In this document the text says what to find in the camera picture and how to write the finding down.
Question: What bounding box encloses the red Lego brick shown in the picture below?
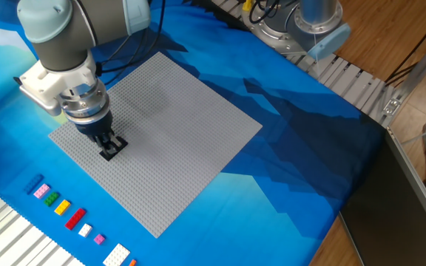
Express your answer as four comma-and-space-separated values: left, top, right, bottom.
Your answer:
64, 207, 87, 231

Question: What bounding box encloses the black floor cable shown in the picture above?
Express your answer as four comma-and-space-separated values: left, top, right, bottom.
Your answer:
384, 7, 426, 86

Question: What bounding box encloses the large grey Lego baseplate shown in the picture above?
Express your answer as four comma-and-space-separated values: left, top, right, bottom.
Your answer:
48, 51, 263, 239

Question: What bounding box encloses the blue Lego brick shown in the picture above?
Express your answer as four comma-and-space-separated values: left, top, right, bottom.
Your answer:
23, 173, 45, 196

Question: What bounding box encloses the black looped cable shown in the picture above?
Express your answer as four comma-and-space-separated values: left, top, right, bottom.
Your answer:
248, 0, 283, 25

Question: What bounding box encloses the yellow Lego brick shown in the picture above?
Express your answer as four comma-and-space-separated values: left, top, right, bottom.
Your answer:
53, 199, 72, 216

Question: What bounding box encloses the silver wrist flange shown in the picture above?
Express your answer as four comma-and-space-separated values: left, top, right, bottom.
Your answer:
58, 79, 111, 126

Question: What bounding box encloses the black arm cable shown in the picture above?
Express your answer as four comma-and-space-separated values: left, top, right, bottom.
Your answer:
93, 0, 166, 86

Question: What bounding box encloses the dark panel with metal frame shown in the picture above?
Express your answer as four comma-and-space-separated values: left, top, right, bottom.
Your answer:
338, 126, 426, 266

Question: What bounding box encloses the large white Lego plate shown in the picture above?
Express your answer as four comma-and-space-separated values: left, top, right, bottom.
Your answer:
102, 242, 132, 266

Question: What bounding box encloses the pink Lego brick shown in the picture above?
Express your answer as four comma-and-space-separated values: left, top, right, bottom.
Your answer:
33, 183, 51, 200

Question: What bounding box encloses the blue mountain print cloth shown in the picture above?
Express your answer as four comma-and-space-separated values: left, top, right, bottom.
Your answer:
0, 0, 386, 266

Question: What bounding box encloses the green Lego brick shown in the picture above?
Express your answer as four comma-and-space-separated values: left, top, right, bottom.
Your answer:
43, 191, 61, 208

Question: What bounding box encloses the black Lego plate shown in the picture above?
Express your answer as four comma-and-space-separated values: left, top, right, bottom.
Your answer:
98, 136, 129, 163

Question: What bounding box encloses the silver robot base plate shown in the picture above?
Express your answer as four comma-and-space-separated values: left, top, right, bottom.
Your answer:
241, 3, 310, 56

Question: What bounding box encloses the aluminium beam with corner bracket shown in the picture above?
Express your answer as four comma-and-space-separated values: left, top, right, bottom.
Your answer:
381, 24, 426, 129

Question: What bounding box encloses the small white Lego brick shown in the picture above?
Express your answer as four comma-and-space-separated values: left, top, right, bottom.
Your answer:
78, 222, 93, 238

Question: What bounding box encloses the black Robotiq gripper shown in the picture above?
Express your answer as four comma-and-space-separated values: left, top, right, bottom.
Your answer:
74, 110, 126, 154

